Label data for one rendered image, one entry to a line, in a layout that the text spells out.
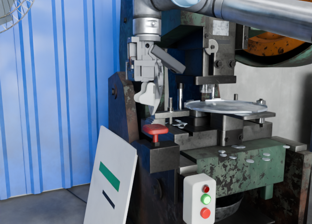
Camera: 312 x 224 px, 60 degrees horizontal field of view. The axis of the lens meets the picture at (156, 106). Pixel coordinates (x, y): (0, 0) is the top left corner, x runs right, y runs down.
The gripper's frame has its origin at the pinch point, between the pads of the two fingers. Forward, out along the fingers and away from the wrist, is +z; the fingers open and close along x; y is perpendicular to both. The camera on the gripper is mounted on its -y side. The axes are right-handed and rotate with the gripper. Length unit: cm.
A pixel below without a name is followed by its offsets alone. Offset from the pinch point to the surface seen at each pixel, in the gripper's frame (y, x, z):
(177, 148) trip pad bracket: -5.8, 3.2, 11.0
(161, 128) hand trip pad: -0.6, 3.5, 4.7
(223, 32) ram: -34.4, -14.1, -24.4
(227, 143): -30.4, -4.8, 14.7
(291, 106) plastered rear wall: -231, -138, 33
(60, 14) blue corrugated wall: 10, -132, -46
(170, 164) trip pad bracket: -3.6, 3.2, 15.4
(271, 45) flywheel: -66, -21, -21
